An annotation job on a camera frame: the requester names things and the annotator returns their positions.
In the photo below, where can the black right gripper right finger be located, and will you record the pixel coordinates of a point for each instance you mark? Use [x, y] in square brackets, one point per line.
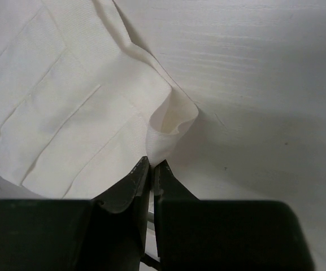
[194, 234]

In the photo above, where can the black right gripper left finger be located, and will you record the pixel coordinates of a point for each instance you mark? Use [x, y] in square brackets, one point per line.
[105, 233]

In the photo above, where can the white pleated skirt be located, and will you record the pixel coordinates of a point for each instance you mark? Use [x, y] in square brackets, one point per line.
[80, 103]

